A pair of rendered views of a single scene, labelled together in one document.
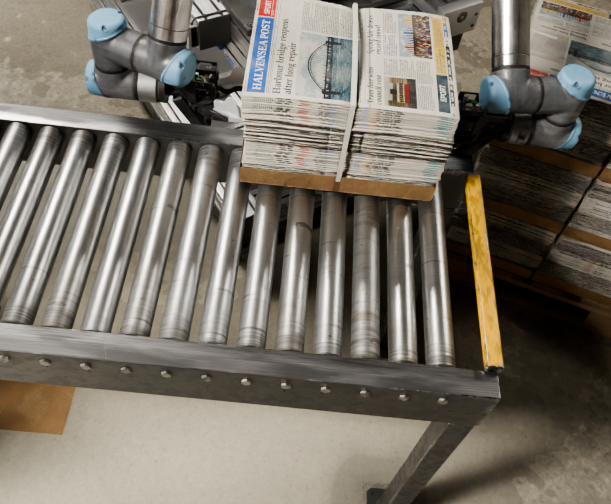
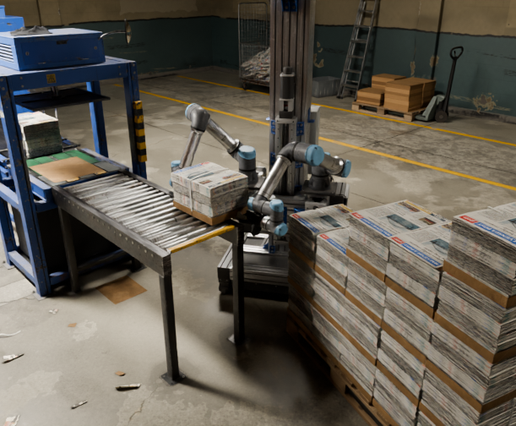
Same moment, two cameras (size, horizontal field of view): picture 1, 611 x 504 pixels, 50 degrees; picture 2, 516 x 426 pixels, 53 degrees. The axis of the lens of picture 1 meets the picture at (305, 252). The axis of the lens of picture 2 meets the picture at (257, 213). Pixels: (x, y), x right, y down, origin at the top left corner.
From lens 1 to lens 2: 249 cm
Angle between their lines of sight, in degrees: 48
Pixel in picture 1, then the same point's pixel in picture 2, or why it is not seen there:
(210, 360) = (117, 226)
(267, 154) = (177, 196)
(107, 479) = (111, 319)
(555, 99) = (266, 207)
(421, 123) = (203, 189)
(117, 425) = (130, 310)
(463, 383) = (159, 251)
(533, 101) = (258, 206)
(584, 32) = (337, 215)
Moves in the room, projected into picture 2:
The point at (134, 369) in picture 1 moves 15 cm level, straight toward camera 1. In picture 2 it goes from (105, 224) to (88, 234)
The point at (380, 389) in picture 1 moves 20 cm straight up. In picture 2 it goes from (141, 244) to (138, 210)
